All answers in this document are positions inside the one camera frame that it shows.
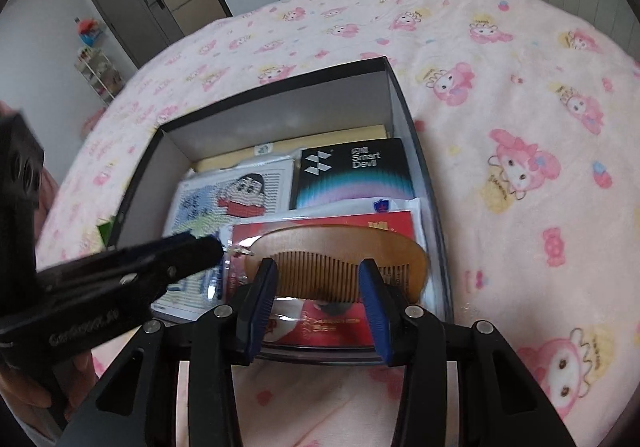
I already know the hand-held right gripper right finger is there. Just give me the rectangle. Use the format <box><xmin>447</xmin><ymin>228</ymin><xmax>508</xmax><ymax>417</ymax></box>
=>
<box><xmin>358</xmin><ymin>257</ymin><xmax>576</xmax><ymax>447</ymax></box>

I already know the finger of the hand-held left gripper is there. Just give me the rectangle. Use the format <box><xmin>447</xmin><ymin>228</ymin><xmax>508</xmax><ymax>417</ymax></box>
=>
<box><xmin>37</xmin><ymin>232</ymin><xmax>224</xmax><ymax>300</ymax></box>

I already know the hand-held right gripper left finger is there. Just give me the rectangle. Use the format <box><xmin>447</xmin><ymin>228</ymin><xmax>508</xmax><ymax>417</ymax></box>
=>
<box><xmin>60</xmin><ymin>257</ymin><xmax>280</xmax><ymax>447</ymax></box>

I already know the red packet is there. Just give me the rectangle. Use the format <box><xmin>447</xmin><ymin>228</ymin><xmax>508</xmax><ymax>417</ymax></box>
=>
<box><xmin>227</xmin><ymin>209</ymin><xmax>427</xmax><ymax>349</ymax></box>

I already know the cartoon bead art packet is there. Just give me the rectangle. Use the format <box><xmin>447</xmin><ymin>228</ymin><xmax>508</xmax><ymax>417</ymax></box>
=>
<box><xmin>150</xmin><ymin>158</ymin><xmax>296</xmax><ymax>323</ymax></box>

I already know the wooden comb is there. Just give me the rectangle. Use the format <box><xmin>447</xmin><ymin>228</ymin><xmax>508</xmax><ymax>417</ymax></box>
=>
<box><xmin>243</xmin><ymin>225</ymin><xmax>432</xmax><ymax>304</ymax></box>

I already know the black screen protector package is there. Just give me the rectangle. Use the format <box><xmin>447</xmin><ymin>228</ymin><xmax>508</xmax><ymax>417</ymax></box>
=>
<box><xmin>290</xmin><ymin>138</ymin><xmax>417</xmax><ymax>210</ymax></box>

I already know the black cardboard box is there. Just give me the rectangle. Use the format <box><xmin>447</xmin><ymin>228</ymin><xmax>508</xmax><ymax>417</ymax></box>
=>
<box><xmin>102</xmin><ymin>56</ymin><xmax>455</xmax><ymax>368</ymax></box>

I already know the person's left hand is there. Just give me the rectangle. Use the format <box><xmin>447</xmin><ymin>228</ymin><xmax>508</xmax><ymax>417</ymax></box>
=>
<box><xmin>0</xmin><ymin>344</ymin><xmax>97</xmax><ymax>428</ymax></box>

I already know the green paper piece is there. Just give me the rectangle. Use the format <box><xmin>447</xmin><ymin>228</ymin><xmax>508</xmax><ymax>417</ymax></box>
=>
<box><xmin>96</xmin><ymin>217</ymin><xmax>119</xmax><ymax>249</ymax></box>

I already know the pink soft object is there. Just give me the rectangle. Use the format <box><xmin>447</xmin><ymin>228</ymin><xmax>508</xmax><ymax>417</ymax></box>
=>
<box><xmin>81</xmin><ymin>107</ymin><xmax>107</xmax><ymax>136</ymax></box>

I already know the kraft paper envelope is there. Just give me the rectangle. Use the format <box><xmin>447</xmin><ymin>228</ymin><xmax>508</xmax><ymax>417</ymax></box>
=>
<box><xmin>192</xmin><ymin>123</ymin><xmax>391</xmax><ymax>174</ymax></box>

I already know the pink printed blanket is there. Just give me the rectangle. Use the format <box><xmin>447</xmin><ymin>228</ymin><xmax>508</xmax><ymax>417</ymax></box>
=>
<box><xmin>35</xmin><ymin>0</ymin><xmax>640</xmax><ymax>447</ymax></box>

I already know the white shelf rack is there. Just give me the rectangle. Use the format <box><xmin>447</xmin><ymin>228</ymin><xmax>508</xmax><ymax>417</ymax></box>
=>
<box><xmin>74</xmin><ymin>47</ymin><xmax>126</xmax><ymax>104</ymax></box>

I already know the colourful wall toy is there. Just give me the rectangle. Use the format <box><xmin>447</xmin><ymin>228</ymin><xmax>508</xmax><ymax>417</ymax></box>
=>
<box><xmin>74</xmin><ymin>17</ymin><xmax>107</xmax><ymax>48</ymax></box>

